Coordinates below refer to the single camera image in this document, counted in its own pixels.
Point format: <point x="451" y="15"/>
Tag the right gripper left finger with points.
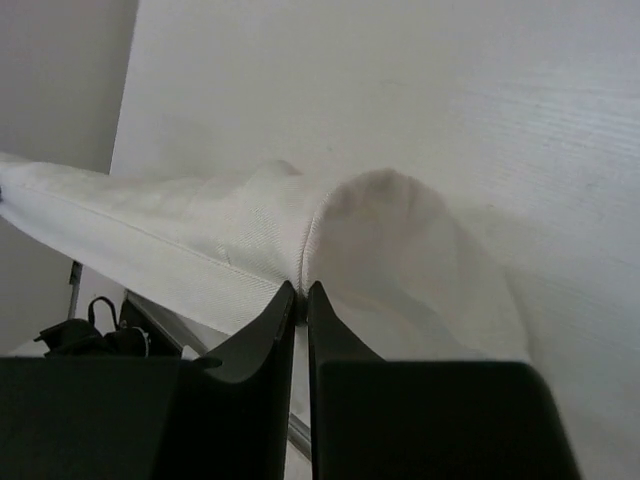
<point x="223" y="415"/>

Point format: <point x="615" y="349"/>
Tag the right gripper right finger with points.
<point x="378" y="419"/>

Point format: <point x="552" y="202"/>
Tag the white pleated skirt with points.
<point x="398" y="268"/>

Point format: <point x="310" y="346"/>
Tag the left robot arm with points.
<point x="80" y="337"/>

